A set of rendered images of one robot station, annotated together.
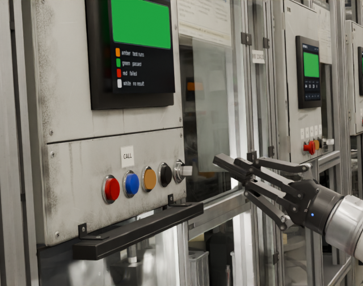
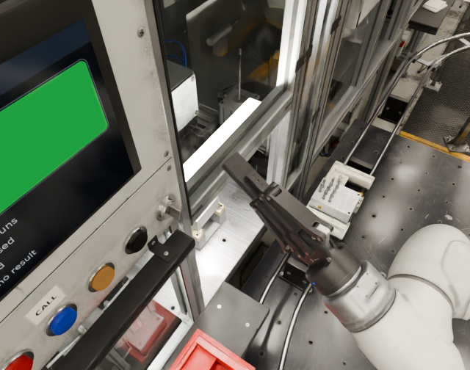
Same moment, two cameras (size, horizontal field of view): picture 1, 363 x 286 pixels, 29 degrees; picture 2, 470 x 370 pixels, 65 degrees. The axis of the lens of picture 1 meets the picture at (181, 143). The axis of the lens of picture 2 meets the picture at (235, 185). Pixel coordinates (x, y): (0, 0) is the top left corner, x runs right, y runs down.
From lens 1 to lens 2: 0.98 m
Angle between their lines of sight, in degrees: 49
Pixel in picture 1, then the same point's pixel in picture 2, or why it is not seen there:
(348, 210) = (353, 306)
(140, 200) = (92, 300)
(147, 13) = not seen: outside the picture
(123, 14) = not seen: outside the picture
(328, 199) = (336, 280)
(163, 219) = (114, 336)
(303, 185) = (315, 247)
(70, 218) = not seen: outside the picture
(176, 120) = (158, 161)
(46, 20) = not seen: outside the picture
